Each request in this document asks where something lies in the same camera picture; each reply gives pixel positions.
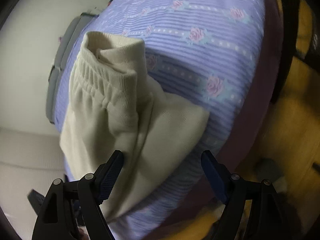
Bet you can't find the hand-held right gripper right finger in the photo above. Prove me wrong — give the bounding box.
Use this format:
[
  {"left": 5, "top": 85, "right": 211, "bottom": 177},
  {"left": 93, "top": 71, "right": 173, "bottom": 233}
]
[{"left": 201, "top": 150, "right": 298, "bottom": 240}]

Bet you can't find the purple floral bed sheet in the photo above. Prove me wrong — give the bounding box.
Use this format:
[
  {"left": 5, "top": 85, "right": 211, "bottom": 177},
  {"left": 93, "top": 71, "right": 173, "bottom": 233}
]
[{"left": 54, "top": 0, "right": 265, "bottom": 240}]

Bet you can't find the cream knit sweater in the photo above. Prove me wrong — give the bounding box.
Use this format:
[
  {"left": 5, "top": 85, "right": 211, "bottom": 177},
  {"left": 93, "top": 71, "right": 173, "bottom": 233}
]
[{"left": 59, "top": 31, "right": 210, "bottom": 218}]

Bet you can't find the mauve mattress side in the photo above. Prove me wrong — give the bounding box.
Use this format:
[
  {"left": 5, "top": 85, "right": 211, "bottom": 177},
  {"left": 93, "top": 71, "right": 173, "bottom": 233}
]
[{"left": 160, "top": 0, "right": 284, "bottom": 240}]

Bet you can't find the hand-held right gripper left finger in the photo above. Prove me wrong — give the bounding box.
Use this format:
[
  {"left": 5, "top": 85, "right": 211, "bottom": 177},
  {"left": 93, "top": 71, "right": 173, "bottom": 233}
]
[{"left": 31, "top": 150, "right": 125, "bottom": 240}]

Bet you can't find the black bed frame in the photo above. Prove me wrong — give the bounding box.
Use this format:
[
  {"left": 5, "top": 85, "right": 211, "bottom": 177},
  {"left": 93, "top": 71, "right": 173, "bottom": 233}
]
[{"left": 271, "top": 0, "right": 315, "bottom": 104}]

